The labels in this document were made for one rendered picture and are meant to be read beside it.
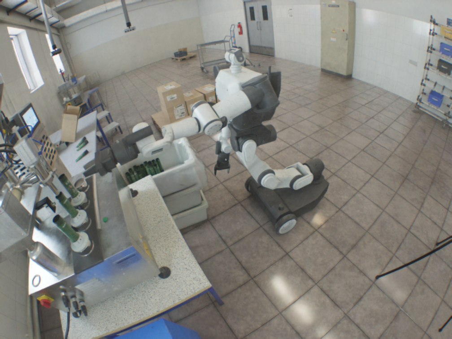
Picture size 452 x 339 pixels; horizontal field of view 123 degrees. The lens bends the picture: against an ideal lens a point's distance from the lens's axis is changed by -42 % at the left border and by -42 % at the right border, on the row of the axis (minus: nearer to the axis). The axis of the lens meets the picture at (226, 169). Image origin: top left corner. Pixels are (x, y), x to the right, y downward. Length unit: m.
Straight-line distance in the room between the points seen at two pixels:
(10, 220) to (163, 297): 0.59
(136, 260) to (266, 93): 0.80
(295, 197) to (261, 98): 1.09
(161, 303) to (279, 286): 0.95
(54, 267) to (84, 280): 0.11
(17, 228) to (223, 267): 1.39
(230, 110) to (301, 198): 1.14
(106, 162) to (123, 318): 0.60
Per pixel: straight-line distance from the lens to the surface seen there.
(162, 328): 1.01
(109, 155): 0.76
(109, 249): 0.71
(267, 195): 1.76
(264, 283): 1.59
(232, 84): 1.00
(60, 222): 0.66
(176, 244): 0.94
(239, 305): 1.56
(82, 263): 0.73
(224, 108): 0.85
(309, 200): 1.79
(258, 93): 0.89
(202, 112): 0.83
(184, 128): 0.80
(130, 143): 0.73
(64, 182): 0.83
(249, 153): 1.24
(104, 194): 0.90
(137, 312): 0.90
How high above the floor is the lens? 1.52
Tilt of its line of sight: 41 degrees down
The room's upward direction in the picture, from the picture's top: 10 degrees counter-clockwise
